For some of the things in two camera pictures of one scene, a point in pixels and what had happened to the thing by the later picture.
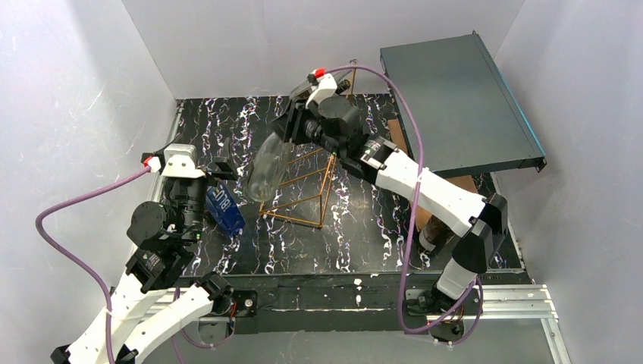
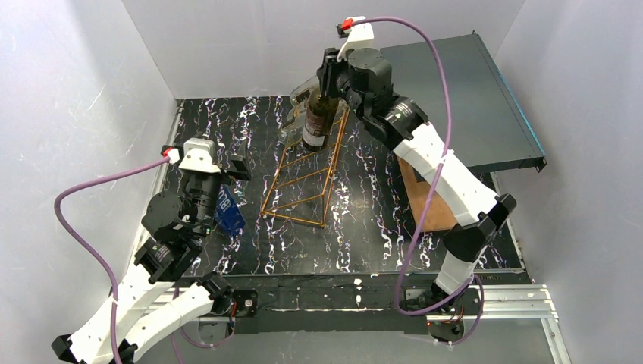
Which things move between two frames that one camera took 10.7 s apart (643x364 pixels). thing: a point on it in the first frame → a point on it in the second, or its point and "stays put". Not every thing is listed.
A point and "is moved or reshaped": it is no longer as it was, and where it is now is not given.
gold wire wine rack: [303, 196] stays put
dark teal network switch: [467, 122] stays put
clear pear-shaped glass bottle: [268, 169] is moved or reshaped
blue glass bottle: [224, 208] stays put
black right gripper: [289, 123] → [327, 78]
